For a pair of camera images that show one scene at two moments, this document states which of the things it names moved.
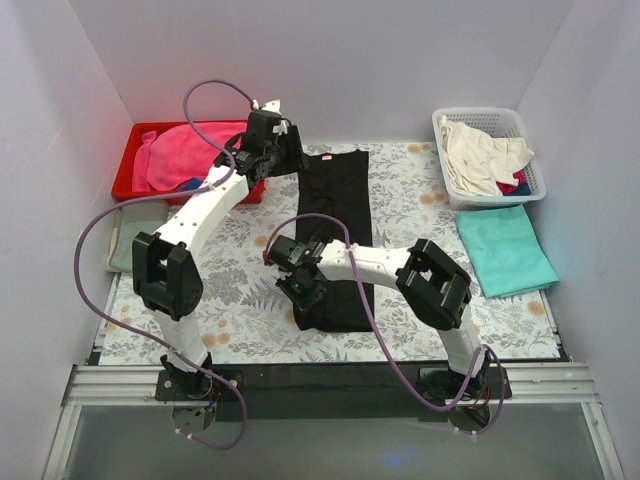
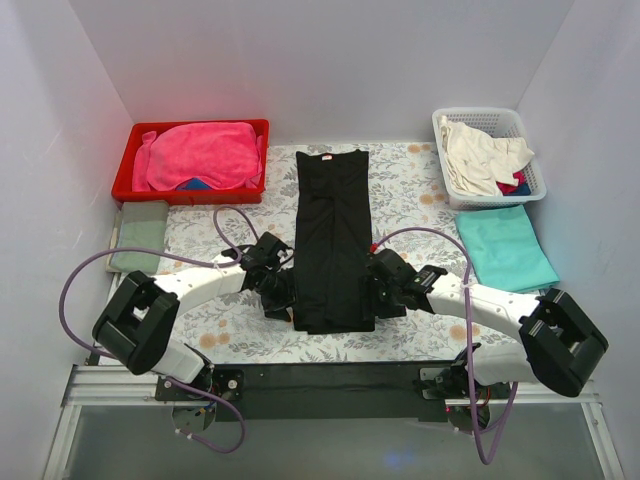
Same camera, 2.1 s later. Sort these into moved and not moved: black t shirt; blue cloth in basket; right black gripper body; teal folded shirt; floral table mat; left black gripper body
Moved: left black gripper body; right black gripper body
Not moved: blue cloth in basket; black t shirt; teal folded shirt; floral table mat
